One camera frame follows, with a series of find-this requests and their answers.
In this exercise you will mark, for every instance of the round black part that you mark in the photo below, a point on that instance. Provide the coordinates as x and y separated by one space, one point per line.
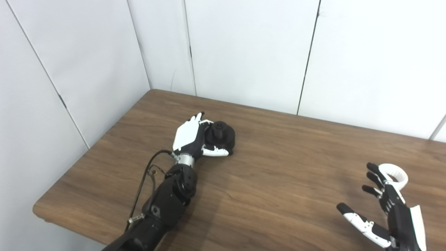
223 136

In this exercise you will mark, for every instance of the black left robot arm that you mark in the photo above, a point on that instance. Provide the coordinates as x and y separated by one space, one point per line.
170 202

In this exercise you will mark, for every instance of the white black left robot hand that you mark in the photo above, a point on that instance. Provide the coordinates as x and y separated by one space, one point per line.
188 134

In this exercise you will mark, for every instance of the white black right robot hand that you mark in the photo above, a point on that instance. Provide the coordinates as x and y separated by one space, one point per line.
400 223

